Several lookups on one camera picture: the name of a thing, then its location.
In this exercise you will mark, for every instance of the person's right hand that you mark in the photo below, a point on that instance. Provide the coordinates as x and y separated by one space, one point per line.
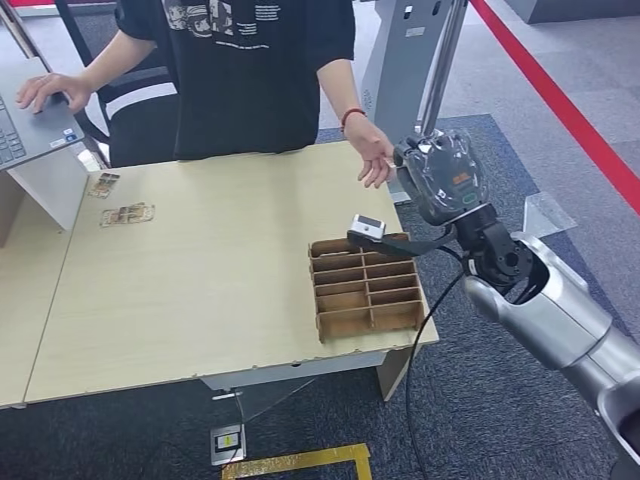
50 88

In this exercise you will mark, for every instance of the person's left hand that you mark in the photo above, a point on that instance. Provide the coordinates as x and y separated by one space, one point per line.
372 149

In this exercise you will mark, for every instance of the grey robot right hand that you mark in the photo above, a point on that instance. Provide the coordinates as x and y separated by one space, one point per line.
445 179

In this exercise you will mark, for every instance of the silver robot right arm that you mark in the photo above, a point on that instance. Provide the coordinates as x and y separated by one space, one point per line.
555 311

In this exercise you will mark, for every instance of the person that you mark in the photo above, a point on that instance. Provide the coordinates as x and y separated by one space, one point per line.
240 79

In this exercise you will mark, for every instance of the grey laptop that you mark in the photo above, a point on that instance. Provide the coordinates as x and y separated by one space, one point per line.
30 126

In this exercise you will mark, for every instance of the grey kiosk stand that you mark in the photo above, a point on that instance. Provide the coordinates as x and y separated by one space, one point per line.
395 73

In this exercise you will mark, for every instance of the white laptop stand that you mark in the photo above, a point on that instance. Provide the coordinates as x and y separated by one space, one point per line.
55 185

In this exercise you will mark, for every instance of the black office chair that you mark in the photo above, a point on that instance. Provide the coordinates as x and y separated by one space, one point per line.
140 119

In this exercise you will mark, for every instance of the clear plastic triangle piece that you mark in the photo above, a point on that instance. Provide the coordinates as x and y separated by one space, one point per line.
547 218

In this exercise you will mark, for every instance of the brown cardboard divider tray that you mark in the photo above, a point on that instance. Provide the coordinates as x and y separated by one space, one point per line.
365 291

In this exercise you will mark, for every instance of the red barrier belt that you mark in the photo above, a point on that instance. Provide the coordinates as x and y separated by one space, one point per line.
560 106

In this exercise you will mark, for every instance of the grey platform base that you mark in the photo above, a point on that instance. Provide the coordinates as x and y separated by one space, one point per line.
575 9

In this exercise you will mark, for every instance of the metal floor socket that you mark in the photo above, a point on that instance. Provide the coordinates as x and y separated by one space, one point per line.
228 444

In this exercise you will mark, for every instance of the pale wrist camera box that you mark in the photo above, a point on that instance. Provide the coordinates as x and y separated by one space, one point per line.
367 227

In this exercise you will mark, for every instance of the black camera bracket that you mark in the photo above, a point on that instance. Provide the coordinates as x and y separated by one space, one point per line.
404 246

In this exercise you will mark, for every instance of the chrome stanchion post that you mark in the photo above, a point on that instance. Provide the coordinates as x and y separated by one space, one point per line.
442 73

